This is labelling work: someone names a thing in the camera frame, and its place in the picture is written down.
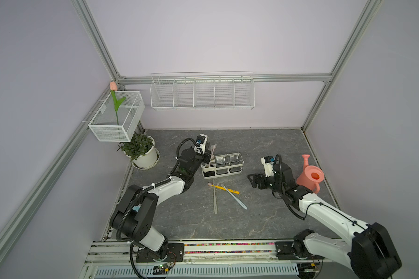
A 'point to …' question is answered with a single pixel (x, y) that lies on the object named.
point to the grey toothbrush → (215, 207)
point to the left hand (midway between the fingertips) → (209, 143)
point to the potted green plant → (141, 149)
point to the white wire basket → (103, 124)
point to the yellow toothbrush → (211, 183)
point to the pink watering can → (311, 176)
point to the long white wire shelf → (202, 90)
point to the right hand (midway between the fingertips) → (254, 173)
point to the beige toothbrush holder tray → (223, 164)
